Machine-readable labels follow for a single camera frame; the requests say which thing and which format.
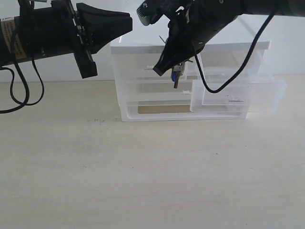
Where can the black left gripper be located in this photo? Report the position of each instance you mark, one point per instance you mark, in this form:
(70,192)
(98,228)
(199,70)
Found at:
(82,30)

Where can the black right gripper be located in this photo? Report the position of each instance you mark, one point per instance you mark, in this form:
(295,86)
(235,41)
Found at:
(189,32)

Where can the key bunch with blue tag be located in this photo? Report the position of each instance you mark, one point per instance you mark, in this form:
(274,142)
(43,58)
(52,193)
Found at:
(176,72)

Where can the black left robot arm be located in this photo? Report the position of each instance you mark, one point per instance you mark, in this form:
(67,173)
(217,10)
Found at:
(15,33)

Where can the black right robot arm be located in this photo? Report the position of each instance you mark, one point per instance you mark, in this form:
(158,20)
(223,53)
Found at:
(226,11)

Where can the white plastic drawer cabinet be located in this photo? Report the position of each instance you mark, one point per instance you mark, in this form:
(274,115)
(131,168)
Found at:
(219,57)

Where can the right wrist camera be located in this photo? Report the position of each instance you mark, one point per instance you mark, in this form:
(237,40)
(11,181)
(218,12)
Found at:
(150,11)

